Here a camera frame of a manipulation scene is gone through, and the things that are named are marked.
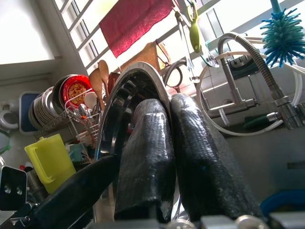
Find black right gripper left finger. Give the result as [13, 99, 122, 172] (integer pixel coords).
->
[114, 97, 177, 224]

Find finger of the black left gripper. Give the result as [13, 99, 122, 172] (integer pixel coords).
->
[32, 155, 120, 226]

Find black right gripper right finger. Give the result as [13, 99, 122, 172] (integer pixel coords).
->
[170, 93, 265, 222]

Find round steel plate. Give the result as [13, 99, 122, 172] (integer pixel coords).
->
[94, 61, 186, 229]

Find yellow plastic pitcher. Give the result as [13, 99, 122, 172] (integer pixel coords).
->
[24, 133, 77, 194]

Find clear container green rim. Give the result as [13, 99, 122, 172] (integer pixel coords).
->
[0, 130, 11, 153]

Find stainless steel sink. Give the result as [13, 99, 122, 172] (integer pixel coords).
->
[221, 124, 305, 215]

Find steel cutlery spoon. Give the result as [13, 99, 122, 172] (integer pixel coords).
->
[78, 104, 88, 120]

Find white round fixture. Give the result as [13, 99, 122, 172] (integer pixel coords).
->
[0, 102, 20, 131]

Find blue cutting board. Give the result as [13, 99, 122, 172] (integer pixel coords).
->
[19, 92, 43, 136]

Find white ladle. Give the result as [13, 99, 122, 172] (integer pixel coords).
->
[83, 92, 98, 108]

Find dark wooden spatula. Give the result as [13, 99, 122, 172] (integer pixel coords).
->
[108, 71, 121, 94]

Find blue plastic bowl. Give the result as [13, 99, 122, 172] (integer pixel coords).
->
[259, 189, 305, 219]

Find stacked steel plates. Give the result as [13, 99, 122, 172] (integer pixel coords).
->
[28, 85, 66, 131]

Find steel faucet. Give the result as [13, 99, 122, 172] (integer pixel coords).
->
[220, 56, 260, 113]

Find wooden spoon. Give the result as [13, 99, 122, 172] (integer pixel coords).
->
[88, 68, 105, 110]
[98, 59, 111, 101]

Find red patterned plate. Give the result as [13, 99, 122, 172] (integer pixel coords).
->
[58, 74, 93, 107]

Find green peeler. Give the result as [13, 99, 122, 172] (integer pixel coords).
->
[186, 1, 203, 54]

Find red cloth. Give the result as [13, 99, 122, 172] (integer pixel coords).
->
[99, 0, 175, 58]

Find white window grille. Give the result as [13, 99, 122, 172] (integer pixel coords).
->
[51, 0, 305, 72]

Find blue bottle brush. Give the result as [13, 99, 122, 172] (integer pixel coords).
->
[261, 0, 305, 69]

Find white plastic hose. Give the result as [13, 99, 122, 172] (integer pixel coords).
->
[197, 51, 305, 137]

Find wire dish rack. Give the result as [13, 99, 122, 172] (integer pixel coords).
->
[33, 101, 103, 165]

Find wire ring strainer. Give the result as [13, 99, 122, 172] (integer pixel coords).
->
[165, 66, 184, 95]

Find flexible steel faucet hose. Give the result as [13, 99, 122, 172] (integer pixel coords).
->
[217, 32, 298, 131]

